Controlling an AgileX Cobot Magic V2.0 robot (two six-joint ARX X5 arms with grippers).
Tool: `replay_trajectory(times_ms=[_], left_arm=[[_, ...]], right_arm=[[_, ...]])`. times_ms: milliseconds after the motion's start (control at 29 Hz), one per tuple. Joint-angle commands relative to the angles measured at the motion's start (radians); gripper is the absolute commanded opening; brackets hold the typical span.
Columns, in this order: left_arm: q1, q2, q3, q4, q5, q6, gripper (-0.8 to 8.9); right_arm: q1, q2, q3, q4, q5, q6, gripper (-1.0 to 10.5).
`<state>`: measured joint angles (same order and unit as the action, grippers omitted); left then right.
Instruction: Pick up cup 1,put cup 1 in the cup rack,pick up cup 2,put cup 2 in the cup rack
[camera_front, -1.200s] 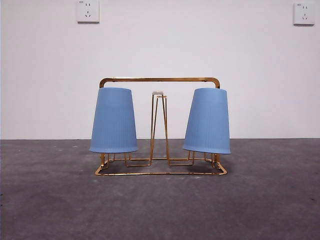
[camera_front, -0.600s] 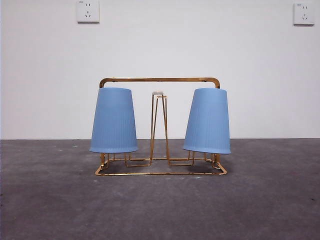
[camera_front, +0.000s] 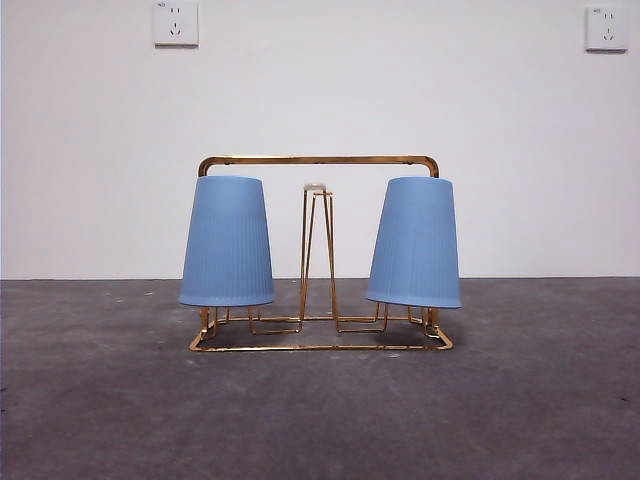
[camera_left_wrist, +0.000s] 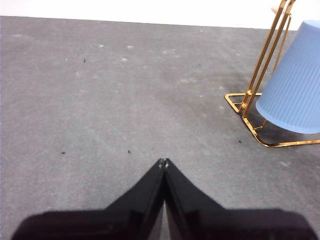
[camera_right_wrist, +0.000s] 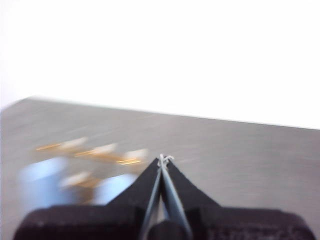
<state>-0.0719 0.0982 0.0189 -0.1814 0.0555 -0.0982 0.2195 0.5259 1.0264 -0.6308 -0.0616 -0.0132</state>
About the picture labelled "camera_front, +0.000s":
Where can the white wall socket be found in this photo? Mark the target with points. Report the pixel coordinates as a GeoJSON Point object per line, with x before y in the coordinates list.
{"type": "Point", "coordinates": [607, 29]}
{"type": "Point", "coordinates": [175, 25]}

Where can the blue ribbed cup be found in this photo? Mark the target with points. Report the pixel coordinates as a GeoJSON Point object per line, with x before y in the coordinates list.
{"type": "Point", "coordinates": [227, 240]}
{"type": "Point", "coordinates": [415, 240]}

